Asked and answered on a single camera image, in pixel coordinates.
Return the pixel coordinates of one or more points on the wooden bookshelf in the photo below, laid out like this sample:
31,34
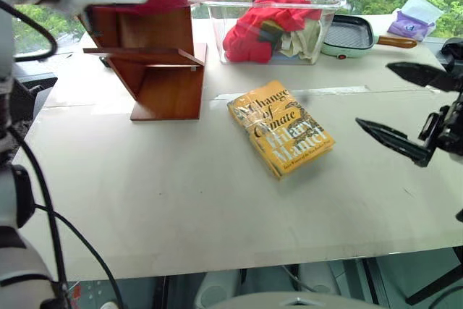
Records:
170,92

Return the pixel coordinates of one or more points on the yellow paperback book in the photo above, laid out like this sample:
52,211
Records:
285,131

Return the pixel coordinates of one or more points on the cream cloth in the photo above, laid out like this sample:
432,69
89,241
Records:
307,39

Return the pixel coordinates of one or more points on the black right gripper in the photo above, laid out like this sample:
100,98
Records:
450,131

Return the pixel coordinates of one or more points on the purple wet wipes pack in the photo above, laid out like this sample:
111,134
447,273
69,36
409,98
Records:
410,23

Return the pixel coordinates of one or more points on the dark green sponge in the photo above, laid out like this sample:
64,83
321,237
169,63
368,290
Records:
270,32

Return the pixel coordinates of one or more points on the black table leg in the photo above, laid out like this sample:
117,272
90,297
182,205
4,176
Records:
434,282

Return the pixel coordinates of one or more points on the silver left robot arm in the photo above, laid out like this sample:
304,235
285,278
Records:
14,262

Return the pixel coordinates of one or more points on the black rounded object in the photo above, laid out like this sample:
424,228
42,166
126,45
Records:
454,50

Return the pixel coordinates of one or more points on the red cloth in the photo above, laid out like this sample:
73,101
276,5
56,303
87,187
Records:
253,41

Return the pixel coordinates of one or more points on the mint green electric grill pan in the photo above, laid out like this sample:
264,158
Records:
347,35

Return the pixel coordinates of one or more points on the dark grey furniture piece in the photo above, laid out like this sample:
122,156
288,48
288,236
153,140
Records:
32,92

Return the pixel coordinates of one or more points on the grey rounded robot body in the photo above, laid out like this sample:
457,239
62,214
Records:
260,298

